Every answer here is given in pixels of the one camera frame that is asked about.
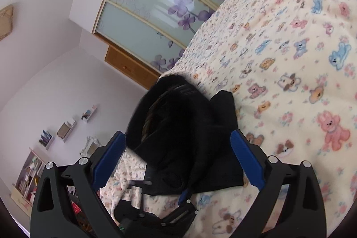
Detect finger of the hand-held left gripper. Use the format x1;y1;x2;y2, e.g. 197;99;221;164
178;188;199;214
123;178;153;212

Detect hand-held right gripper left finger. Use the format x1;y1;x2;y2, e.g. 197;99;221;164
30;130;127;238

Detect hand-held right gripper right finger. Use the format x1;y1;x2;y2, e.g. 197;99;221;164
230;129;327;238

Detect black pants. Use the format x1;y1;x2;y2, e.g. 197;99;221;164
125;75;246;196

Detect white bookshelf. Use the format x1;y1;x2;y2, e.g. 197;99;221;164
11;147;46;217

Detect wooden door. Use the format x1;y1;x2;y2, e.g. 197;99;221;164
104;47;160;90

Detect teddy bear printed blanket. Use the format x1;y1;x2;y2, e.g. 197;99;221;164
99;0;357;238

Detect floral glass sliding wardrobe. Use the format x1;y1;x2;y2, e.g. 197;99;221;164
92;0;247;74

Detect wall shelf with small items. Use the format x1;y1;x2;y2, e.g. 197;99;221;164
81;105;99;124

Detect wall shelf with tan box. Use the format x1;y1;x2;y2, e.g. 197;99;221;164
56;119;76;143

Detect wall shelf with books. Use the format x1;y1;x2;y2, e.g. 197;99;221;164
38;130;55;150

